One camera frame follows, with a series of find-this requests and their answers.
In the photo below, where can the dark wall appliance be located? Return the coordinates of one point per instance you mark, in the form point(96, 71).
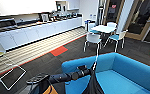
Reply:
point(61, 6)

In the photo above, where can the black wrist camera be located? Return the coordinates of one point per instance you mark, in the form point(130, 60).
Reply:
point(82, 68)

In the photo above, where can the black garment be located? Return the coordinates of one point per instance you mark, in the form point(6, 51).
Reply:
point(96, 85)

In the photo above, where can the dark coffee machine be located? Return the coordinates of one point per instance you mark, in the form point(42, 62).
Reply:
point(45, 17)

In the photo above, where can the wood framed glass door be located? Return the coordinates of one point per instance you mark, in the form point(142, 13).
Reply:
point(113, 11)
point(144, 16)

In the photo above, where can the white square table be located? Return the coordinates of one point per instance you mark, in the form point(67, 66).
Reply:
point(103, 29)

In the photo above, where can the black microwave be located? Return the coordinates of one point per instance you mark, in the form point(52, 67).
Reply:
point(4, 24)

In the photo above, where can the blue sofa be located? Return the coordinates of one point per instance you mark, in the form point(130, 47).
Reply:
point(124, 70)

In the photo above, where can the white lower kitchen cabinets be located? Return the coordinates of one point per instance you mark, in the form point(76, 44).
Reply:
point(34, 33)

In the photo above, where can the blue white recycling bin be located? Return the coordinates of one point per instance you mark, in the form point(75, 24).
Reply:
point(90, 22)

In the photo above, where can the white clothes hanger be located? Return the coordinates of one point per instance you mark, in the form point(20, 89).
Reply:
point(96, 63)

